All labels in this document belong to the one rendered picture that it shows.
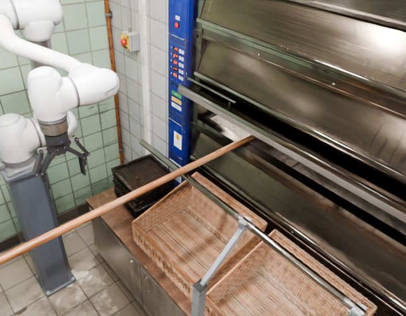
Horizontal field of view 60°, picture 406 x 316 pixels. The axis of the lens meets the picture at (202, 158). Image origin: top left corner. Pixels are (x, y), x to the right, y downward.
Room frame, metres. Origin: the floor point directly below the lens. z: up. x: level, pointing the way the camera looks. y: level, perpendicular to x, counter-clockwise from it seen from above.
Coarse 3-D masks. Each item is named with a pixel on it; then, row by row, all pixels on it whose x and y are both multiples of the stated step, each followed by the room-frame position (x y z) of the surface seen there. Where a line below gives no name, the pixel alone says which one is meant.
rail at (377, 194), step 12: (180, 84) 1.62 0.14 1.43; (204, 96) 1.51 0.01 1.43; (216, 108) 1.43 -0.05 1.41; (240, 120) 1.32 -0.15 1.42; (264, 132) 1.23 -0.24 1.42; (288, 144) 1.14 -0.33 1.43; (312, 156) 1.07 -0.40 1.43; (324, 168) 1.02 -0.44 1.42; (336, 168) 1.01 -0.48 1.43; (348, 180) 0.96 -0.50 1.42; (372, 192) 0.90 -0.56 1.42; (396, 204) 0.84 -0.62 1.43
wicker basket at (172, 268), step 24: (168, 192) 1.53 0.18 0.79; (192, 192) 1.63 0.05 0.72; (216, 192) 1.53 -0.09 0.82; (144, 216) 1.39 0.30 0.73; (168, 216) 1.51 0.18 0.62; (192, 216) 1.55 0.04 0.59; (216, 216) 1.47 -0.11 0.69; (144, 240) 1.26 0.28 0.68; (168, 240) 1.35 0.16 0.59; (192, 240) 1.37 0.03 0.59; (216, 240) 1.38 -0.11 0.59; (240, 240) 1.32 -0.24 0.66; (168, 264) 1.12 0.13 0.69; (192, 264) 1.20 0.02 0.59; (192, 288) 0.99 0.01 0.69
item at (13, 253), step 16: (240, 144) 1.48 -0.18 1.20; (208, 160) 1.32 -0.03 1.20; (176, 176) 1.19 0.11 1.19; (144, 192) 1.08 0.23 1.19; (112, 208) 0.97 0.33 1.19; (64, 224) 0.86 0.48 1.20; (80, 224) 0.88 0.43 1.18; (32, 240) 0.78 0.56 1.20; (48, 240) 0.80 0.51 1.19; (0, 256) 0.71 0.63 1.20; (16, 256) 0.73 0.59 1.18
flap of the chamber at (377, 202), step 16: (192, 96) 1.55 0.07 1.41; (208, 96) 1.57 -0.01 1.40; (240, 112) 1.43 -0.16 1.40; (256, 112) 1.46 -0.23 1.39; (240, 128) 1.31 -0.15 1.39; (272, 128) 1.31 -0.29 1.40; (288, 128) 1.34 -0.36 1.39; (272, 144) 1.19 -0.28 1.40; (304, 144) 1.20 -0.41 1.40; (320, 144) 1.23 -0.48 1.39; (304, 160) 1.08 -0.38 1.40; (336, 160) 1.11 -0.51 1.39; (352, 160) 1.13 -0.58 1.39; (336, 176) 0.99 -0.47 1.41; (352, 176) 1.00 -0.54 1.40; (368, 176) 1.02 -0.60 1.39; (384, 176) 1.04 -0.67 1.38; (384, 192) 0.93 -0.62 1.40; (400, 192) 0.94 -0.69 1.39; (384, 208) 0.85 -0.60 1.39
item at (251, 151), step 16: (208, 128) 1.66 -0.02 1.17; (224, 128) 1.65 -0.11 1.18; (256, 160) 1.41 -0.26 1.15; (272, 160) 1.38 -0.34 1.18; (288, 176) 1.27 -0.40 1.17; (304, 176) 1.27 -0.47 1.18; (320, 192) 1.16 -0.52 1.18; (336, 208) 1.09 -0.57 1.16; (352, 208) 1.08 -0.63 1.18; (368, 224) 1.00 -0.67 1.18; (384, 224) 1.00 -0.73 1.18; (384, 240) 0.94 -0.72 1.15; (400, 240) 0.92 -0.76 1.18
